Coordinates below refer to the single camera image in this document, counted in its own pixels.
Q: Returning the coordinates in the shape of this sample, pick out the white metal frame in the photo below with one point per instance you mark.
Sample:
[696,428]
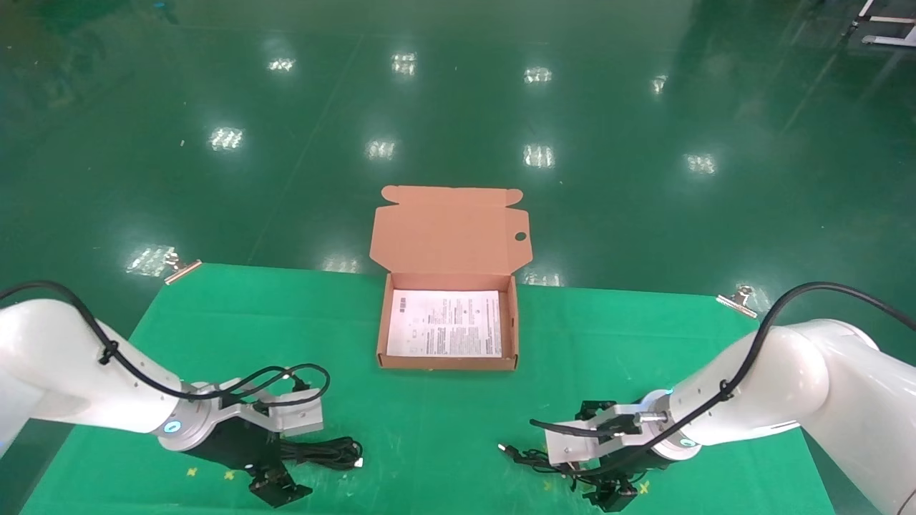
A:
[887,39]

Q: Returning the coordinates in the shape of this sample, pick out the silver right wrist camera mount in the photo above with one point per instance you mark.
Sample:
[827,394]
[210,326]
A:
[572,447]

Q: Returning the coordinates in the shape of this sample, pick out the open brown cardboard box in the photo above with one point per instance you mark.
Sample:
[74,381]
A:
[447,243]

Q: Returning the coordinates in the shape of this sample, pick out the metal binder clip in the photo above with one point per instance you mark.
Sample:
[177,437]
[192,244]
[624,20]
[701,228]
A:
[182,270]
[738,300]

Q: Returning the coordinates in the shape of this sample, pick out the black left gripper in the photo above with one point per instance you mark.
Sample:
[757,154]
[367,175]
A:
[236,443]

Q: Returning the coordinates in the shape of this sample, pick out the white printed instruction sheet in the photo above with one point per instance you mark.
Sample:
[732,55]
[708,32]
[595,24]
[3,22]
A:
[444,323]

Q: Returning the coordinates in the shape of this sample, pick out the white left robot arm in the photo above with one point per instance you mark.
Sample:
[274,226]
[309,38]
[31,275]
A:
[57,357]

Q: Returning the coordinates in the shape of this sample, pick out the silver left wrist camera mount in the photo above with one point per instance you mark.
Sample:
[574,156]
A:
[293,418]

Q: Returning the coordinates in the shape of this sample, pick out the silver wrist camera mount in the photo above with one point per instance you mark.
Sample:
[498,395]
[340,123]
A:
[293,418]
[572,447]

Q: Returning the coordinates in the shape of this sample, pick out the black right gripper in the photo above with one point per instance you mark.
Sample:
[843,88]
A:
[630,468]

